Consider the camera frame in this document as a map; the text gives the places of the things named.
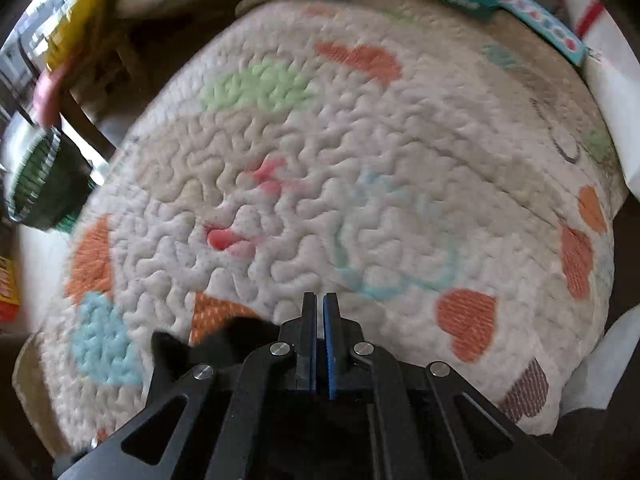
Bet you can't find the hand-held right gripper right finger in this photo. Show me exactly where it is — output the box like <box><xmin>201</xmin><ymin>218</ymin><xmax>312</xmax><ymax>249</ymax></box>
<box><xmin>323</xmin><ymin>292</ymin><xmax>577</xmax><ymax>480</ymax></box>

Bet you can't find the white cloth with red mark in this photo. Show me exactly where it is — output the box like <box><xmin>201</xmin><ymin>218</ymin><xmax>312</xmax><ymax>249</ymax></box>
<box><xmin>550</xmin><ymin>0</ymin><xmax>640</xmax><ymax>187</ymax></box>

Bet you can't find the green woven basket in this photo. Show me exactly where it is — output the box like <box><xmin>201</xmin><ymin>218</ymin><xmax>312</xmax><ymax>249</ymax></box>
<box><xmin>4</xmin><ymin>129</ymin><xmax>97</xmax><ymax>232</ymax></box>

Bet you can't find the dark wooden chair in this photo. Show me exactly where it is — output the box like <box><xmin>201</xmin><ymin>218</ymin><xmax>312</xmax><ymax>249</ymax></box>
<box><xmin>60</xmin><ymin>25</ymin><xmax>147</xmax><ymax>161</ymax></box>

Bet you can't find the plain white cloth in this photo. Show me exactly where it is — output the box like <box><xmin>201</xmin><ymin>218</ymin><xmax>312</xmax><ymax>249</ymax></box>
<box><xmin>559</xmin><ymin>305</ymin><xmax>640</xmax><ymax>417</ymax></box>

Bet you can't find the quilted heart print blanket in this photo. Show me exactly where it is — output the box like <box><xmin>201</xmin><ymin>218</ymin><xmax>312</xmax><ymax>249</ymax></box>
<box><xmin>12</xmin><ymin>0</ymin><xmax>628</xmax><ymax>456</ymax></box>

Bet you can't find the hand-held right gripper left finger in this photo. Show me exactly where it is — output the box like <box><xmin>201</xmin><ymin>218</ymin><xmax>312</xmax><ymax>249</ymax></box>
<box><xmin>52</xmin><ymin>292</ymin><xmax>317</xmax><ymax>480</ymax></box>

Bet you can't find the yellow bag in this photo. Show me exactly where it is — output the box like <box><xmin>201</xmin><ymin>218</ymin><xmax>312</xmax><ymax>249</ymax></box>
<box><xmin>45</xmin><ymin>0</ymin><xmax>119</xmax><ymax>72</ymax></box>

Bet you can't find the red and yellow box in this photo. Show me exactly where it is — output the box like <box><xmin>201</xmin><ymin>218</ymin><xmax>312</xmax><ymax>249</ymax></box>
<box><xmin>0</xmin><ymin>255</ymin><xmax>21</xmax><ymax>324</ymax></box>

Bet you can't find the pink object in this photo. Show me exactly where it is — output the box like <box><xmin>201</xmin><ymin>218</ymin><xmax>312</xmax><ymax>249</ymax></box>
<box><xmin>33</xmin><ymin>66</ymin><xmax>67</xmax><ymax>129</ymax></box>

